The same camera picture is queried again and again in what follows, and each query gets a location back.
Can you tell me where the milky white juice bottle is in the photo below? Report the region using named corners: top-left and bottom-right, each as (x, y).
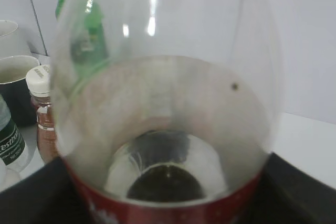
top-left (0, 159), bottom-right (21, 192)

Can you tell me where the brown coffee drink bottle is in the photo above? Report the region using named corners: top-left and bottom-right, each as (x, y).
top-left (26, 65), bottom-right (58, 164)

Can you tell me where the cola bottle red label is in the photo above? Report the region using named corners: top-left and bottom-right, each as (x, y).
top-left (50, 0), bottom-right (282, 223)

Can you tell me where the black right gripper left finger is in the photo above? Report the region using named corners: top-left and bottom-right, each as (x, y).
top-left (1, 158), bottom-right (92, 223)

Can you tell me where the white mug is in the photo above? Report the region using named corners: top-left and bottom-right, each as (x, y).
top-left (0, 20), bottom-right (32, 58)

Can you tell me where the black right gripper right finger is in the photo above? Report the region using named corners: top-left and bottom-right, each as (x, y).
top-left (238, 153), bottom-right (335, 224)

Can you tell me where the dark mug with handle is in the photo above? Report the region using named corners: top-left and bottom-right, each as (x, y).
top-left (1, 55), bottom-right (40, 127)

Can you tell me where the green soda bottle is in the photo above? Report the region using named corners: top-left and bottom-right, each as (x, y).
top-left (70, 0), bottom-right (108, 79)

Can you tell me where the clear water bottle green label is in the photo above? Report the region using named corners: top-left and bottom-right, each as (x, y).
top-left (1, 96), bottom-right (29, 172)

